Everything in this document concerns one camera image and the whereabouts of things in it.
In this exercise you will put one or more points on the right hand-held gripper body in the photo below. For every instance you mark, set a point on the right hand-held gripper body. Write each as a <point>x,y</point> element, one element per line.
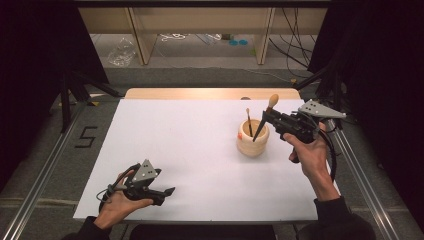
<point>300,128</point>

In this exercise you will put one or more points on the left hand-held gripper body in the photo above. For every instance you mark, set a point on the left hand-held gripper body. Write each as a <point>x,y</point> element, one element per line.
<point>145,171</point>

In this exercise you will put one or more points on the black makeup brush oval head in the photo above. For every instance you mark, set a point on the black makeup brush oval head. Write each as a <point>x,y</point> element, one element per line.
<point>273,100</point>

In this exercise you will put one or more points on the black makeup brush round head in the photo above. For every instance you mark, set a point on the black makeup brush round head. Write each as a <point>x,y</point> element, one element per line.
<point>248,116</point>

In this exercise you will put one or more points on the cream ribbed brush holder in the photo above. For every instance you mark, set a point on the cream ribbed brush holder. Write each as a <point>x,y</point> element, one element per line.
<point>250,148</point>

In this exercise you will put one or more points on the person's right hand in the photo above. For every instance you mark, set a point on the person's right hand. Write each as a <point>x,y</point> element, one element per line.
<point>310,153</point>

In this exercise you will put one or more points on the person's left hand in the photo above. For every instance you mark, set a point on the person's left hand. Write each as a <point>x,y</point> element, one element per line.
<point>116,208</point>

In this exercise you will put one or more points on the white table mat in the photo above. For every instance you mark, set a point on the white table mat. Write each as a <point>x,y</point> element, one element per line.
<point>183,140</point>

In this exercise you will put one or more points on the black metal stand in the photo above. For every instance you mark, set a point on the black metal stand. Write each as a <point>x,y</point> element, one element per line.
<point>66,100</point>
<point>336,86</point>

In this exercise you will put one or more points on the wooden table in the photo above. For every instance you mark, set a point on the wooden table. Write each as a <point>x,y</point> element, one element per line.
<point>200,93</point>

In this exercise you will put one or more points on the blue round discs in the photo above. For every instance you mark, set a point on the blue round discs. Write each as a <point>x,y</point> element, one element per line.
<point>238,42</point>

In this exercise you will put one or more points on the black curtain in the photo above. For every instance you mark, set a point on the black curtain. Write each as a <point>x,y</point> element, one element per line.
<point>36,66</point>
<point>383,83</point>

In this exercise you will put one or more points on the light wooden shelf unit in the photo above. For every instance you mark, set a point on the light wooden shelf unit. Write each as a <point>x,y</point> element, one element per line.
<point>200,20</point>

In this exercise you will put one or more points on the clear plastic bag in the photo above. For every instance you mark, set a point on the clear plastic bag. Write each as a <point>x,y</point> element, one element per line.
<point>121,53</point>

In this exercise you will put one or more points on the aluminium rail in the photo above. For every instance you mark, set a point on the aluminium rail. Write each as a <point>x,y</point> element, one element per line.
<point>43,176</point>
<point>363,180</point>

